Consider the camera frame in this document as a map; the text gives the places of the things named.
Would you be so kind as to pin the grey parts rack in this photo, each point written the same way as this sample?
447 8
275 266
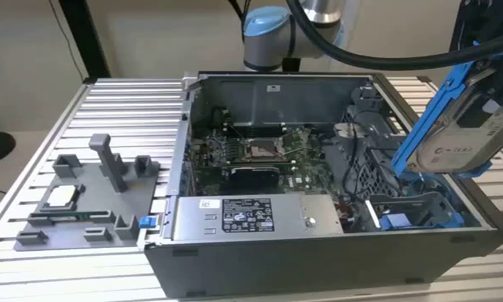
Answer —
96 201

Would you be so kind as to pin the black graphics card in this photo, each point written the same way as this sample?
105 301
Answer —
251 179

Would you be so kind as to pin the dark grey PC case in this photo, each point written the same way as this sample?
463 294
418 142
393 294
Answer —
277 267

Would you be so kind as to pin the silver CPU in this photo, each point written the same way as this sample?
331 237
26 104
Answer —
60 196

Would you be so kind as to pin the grey metal disk bay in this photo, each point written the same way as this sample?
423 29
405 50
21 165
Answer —
373 132

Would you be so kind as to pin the green RAM stick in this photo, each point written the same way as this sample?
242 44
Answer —
80 215

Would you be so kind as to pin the blue case latch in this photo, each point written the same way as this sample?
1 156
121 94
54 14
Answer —
146 221

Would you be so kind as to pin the black RAM slot bank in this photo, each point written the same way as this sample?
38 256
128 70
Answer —
255 127

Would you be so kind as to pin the hard disk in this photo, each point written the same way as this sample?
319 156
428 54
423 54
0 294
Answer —
452 141
391 221

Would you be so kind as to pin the black frame pole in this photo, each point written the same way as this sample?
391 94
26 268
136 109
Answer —
84 37

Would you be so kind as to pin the thin metal locking lever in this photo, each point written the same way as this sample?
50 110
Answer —
237 130

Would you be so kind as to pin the green motherboard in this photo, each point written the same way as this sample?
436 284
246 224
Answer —
306 170

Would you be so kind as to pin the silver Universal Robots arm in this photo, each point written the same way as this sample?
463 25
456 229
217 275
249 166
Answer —
262 44

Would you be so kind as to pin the silver power supply unit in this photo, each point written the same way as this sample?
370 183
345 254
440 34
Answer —
193 223

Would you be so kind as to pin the CPU socket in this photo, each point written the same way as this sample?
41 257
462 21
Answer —
262 149

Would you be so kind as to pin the black post behind case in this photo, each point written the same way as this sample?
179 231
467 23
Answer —
291 64

